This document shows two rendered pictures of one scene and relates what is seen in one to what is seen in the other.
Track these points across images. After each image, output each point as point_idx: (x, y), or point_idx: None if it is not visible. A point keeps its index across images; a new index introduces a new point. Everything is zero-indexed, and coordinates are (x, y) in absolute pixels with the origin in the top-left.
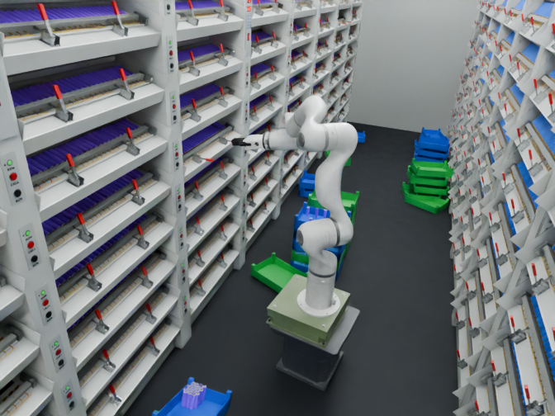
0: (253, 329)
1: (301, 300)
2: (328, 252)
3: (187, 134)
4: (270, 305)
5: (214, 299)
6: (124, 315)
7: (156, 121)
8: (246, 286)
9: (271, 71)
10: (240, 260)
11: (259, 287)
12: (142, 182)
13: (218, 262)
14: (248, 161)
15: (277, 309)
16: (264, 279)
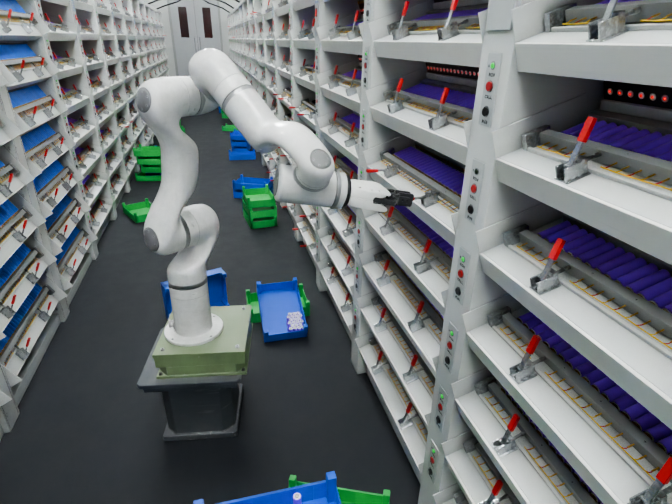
0: (299, 414)
1: (215, 320)
2: (180, 261)
3: (378, 116)
4: (249, 307)
5: (387, 427)
6: (333, 221)
7: None
8: (371, 477)
9: None
10: (422, 498)
11: (349, 487)
12: None
13: (417, 421)
14: (467, 333)
15: (238, 307)
16: (349, 494)
